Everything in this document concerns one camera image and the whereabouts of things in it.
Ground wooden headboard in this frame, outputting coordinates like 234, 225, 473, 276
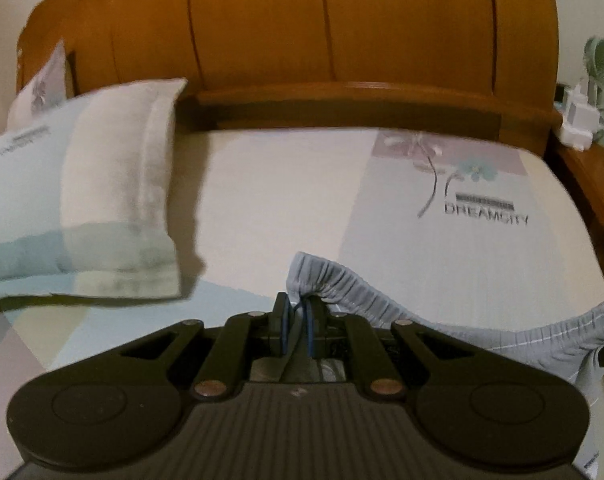
16, 0, 560, 154

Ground small floral back pillow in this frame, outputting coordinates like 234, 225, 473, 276
6, 39, 74, 130

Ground wooden bedside table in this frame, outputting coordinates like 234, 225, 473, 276
558, 144, 604, 230

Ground checked pastel pillow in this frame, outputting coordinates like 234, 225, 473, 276
0, 79, 185, 299

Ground checked patchwork bed sheet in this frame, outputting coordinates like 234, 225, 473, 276
0, 129, 604, 479

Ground white charger block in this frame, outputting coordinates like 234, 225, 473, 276
556, 84, 600, 152

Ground grey patterned pyjama trousers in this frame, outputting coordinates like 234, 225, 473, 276
275, 251, 604, 401

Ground green desk fan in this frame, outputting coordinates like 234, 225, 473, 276
583, 36, 604, 148

